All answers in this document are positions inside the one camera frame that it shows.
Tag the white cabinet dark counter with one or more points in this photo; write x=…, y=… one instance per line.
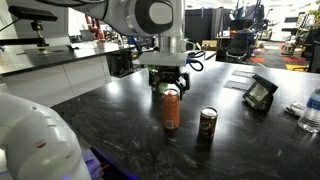
x=66, y=77

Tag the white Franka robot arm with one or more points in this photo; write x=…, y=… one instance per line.
x=33, y=140

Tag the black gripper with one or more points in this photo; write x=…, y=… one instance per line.
x=168, y=74

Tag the orange soda can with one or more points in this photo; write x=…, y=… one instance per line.
x=170, y=111

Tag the clear water bottle blue label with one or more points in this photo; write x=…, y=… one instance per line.
x=311, y=111

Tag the black partition curtain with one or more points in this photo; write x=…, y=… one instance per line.
x=206, y=23

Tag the seated person dark shirt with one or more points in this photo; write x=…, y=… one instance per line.
x=246, y=33

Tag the black camera on stand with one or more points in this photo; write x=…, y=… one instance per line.
x=33, y=14

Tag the crumpled white wrapper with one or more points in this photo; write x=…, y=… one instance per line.
x=295, y=108

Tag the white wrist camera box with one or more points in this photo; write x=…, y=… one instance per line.
x=163, y=59

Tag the black box under counter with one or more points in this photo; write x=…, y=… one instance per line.
x=120, y=62

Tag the brown root beer can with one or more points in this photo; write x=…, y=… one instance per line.
x=208, y=124

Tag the cardboard box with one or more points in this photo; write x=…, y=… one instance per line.
x=209, y=44

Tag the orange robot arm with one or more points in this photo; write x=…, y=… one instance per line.
x=95, y=29

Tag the small computer monitor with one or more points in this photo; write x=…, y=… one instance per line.
x=226, y=33

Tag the small black framed display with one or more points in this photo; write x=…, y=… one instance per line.
x=260, y=93

